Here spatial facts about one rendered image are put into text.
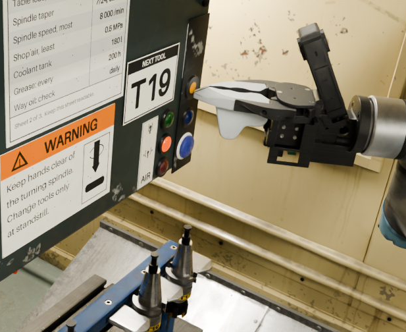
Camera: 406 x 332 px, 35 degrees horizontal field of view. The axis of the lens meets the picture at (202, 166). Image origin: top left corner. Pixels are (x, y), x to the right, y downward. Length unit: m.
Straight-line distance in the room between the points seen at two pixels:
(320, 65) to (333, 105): 0.05
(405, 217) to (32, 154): 0.47
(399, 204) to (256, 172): 0.83
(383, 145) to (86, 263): 1.32
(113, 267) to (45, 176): 1.35
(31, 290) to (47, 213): 1.59
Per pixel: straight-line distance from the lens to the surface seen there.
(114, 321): 1.18
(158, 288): 1.18
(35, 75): 0.56
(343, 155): 0.82
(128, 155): 0.72
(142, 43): 0.68
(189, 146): 0.82
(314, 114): 0.78
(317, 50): 0.77
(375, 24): 1.43
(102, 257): 1.97
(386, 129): 0.80
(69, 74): 0.59
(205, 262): 1.33
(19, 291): 2.22
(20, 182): 0.59
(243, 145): 1.64
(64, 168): 0.63
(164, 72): 0.73
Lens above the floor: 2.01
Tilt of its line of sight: 28 degrees down
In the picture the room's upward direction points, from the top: 8 degrees clockwise
